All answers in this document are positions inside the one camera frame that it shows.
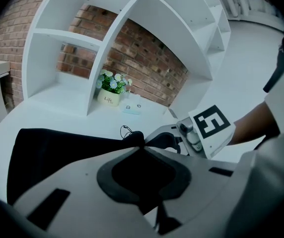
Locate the white shelf hutch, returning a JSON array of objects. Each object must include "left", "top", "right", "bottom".
[{"left": 21, "top": 0, "right": 232, "bottom": 119}]

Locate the person's right forearm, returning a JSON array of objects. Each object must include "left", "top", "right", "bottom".
[{"left": 227, "top": 100, "right": 281, "bottom": 146}]

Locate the black cloth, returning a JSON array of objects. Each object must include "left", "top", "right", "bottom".
[{"left": 6, "top": 124, "right": 183, "bottom": 236}]

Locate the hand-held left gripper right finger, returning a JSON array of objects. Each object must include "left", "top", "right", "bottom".
[{"left": 143, "top": 147, "right": 241, "bottom": 238}]

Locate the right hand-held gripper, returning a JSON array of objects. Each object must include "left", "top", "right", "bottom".
[{"left": 144, "top": 105, "right": 236, "bottom": 159}]

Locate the cream pot of daisy flowers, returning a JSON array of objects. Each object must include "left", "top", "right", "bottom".
[{"left": 96, "top": 69, "right": 134, "bottom": 107}]

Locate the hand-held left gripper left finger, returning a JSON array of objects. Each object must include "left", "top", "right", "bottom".
[{"left": 12, "top": 146, "right": 157, "bottom": 238}]

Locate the white tissue pack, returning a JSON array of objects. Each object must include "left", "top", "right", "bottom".
[{"left": 121, "top": 94, "right": 144, "bottom": 116}]

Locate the person's black shirt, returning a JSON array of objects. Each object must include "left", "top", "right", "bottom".
[{"left": 262, "top": 28, "right": 284, "bottom": 94}]

